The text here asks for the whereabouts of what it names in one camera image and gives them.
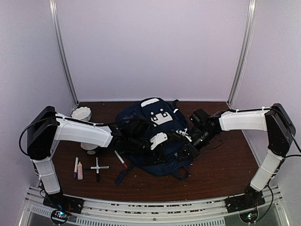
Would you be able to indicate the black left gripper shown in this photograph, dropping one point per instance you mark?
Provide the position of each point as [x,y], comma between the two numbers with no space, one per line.
[156,154]

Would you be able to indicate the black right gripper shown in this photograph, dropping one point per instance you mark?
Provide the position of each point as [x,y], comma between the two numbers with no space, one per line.
[193,151]

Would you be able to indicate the navy blue student backpack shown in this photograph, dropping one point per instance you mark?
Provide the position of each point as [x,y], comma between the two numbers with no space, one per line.
[164,117]

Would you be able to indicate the blue white marker horizontal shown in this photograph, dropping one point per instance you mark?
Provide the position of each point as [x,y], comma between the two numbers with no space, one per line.
[94,168]

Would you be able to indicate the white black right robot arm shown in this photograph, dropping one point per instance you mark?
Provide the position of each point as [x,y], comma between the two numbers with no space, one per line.
[272,122]

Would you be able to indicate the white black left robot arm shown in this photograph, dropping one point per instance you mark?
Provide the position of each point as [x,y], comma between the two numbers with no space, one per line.
[36,141]

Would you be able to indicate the white marker red cap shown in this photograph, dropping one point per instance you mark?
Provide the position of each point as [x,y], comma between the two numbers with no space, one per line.
[121,160]

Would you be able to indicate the black white marker vertical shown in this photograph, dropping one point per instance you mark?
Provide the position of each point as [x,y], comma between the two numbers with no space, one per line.
[97,170]

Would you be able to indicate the white bowl teal outside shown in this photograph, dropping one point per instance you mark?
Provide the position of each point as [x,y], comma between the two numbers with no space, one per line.
[89,148]

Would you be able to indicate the white scalloped ceramic dish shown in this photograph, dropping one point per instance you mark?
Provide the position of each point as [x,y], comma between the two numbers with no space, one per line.
[82,113]

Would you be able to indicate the pink white correction stick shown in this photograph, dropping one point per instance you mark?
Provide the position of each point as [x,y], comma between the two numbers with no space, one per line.
[79,171]

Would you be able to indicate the white marker blue cap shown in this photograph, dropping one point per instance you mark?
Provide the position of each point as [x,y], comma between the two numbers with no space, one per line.
[75,174]

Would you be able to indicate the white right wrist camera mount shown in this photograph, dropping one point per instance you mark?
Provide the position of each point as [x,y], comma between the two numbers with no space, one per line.
[184,133]

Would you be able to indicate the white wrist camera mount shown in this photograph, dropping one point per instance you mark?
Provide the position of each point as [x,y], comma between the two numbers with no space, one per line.
[157,140]
[184,133]

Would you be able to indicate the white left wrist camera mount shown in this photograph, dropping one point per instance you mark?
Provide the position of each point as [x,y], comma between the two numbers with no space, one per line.
[157,140]

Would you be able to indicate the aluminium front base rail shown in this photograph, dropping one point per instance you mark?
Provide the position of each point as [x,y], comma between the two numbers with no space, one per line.
[205,212]

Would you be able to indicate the aluminium right corner post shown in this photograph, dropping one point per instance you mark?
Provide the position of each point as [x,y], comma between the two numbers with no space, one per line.
[246,43]

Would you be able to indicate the aluminium corner post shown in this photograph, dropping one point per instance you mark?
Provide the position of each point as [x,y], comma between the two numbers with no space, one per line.
[62,54]
[246,43]

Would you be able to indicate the aluminium left corner post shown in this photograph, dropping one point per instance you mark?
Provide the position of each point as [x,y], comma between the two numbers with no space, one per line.
[62,54]

